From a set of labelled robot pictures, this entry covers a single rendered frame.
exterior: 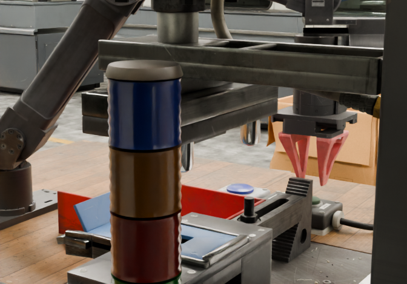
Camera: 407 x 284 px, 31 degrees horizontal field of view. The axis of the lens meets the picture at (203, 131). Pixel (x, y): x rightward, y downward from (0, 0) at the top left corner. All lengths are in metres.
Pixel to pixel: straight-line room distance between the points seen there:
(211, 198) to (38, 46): 6.64
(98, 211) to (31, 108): 0.29
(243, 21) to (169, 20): 5.28
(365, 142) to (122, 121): 2.60
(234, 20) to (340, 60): 5.42
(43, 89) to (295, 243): 0.39
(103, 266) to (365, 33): 0.49
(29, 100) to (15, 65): 6.79
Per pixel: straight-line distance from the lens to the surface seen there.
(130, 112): 0.36
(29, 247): 0.97
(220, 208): 0.98
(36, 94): 1.02
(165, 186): 0.37
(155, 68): 0.36
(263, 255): 0.76
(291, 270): 0.89
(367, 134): 2.93
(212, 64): 0.60
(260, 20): 5.83
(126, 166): 0.37
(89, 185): 1.23
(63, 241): 0.75
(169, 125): 0.36
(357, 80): 0.55
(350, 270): 0.90
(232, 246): 0.70
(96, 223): 0.76
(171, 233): 0.38
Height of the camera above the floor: 1.24
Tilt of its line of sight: 12 degrees down
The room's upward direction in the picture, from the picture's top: straight up
